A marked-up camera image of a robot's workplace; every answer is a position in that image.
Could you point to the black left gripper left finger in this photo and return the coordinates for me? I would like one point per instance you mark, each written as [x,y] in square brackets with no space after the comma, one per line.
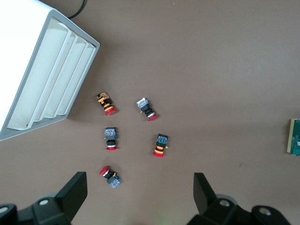
[70,199]

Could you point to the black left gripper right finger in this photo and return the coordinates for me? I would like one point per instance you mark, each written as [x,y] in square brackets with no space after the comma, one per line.
[204,199]

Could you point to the white slotted organizer box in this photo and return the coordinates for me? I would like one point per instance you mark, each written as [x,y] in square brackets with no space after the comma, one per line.
[18,35]

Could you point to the red pushbutton orange contact block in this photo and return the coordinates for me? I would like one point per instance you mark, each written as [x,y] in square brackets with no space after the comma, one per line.
[106,103]

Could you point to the red pushbutton orange striped collar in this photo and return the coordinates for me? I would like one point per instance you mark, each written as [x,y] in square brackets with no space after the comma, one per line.
[161,141]

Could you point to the red pushbutton blue contact block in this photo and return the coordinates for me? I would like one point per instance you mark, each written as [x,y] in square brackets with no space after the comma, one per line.
[112,179]
[145,106]
[110,134]

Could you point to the brown table cover sheet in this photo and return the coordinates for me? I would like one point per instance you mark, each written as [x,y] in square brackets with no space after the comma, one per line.
[187,58]

